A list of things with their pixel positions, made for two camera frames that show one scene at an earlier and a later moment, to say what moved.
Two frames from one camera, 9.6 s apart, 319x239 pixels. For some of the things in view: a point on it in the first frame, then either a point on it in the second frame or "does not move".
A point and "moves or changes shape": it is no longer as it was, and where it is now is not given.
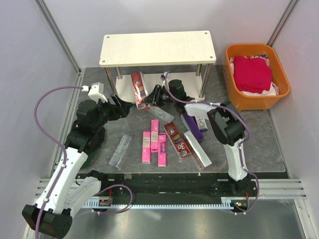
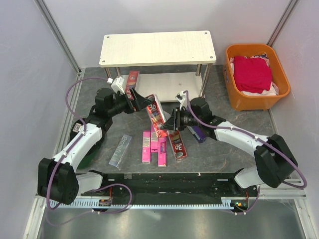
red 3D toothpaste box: [176, 140] does not move
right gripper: [153, 98] -> [169, 124]
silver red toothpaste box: [140, 90] moves or changes shape
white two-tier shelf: [186, 55] does not move
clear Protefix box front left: [117, 157] does not move
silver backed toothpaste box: [199, 153] -> [156, 116]
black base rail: [172, 184] does not move
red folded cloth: [251, 75] does not move
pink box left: [146, 147] does not move
